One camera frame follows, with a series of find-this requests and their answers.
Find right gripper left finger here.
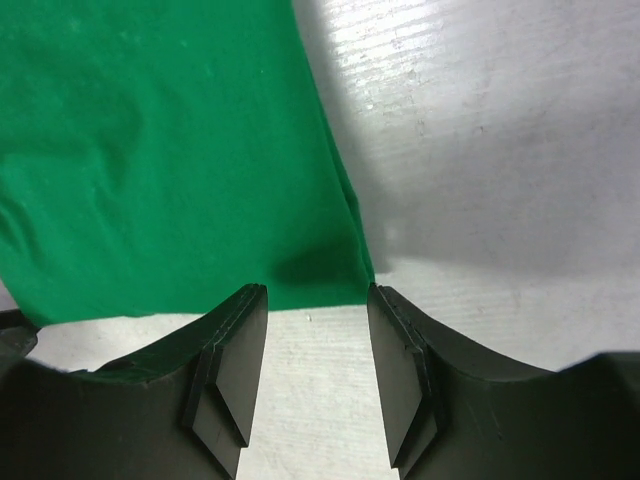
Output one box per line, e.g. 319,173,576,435
1,284,268,479

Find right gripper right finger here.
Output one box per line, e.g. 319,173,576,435
367,284,639,479

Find green t shirt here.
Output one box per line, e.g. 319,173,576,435
0,0,377,374

